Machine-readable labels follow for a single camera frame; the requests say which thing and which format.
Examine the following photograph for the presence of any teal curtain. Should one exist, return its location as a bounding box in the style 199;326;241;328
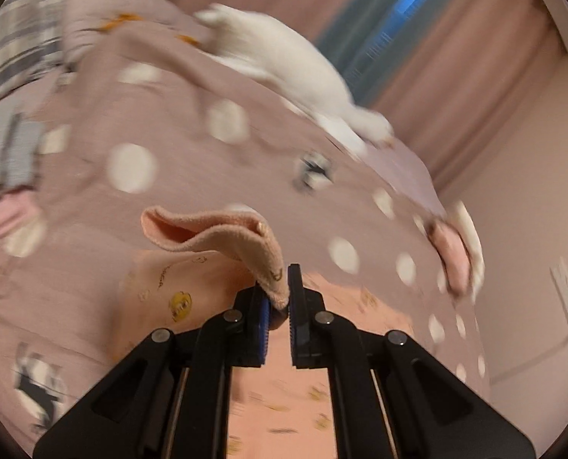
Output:
313;0;445;106

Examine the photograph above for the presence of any pink polka dot bedsheet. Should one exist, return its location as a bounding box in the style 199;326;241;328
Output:
0;0;492;445

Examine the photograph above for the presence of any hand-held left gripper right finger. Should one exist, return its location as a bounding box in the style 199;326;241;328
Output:
288;263;536;459

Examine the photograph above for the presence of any grey striped clothing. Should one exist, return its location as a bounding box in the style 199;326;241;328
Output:
0;105;43;206

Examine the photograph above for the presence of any striped pillow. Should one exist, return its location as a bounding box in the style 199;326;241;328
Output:
0;0;81;106

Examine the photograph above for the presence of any small white cloth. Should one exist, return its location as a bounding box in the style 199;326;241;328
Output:
451;201;486;299

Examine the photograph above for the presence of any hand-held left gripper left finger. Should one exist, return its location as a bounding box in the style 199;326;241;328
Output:
33;284;270;459

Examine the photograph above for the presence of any light pink cloth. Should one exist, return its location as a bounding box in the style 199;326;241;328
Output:
0;194;39;249

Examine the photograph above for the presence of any peach cartoon print garment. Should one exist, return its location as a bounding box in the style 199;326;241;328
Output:
107;205;476;459

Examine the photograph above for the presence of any window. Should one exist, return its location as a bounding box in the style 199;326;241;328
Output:
360;0;440;72

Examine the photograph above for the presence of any pink curtain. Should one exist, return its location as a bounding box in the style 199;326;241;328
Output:
148;0;568;194

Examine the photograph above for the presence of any large white garment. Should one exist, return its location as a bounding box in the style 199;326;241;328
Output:
195;2;396;156

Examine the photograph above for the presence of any white power cable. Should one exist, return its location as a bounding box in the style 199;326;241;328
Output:
489;337;568;383

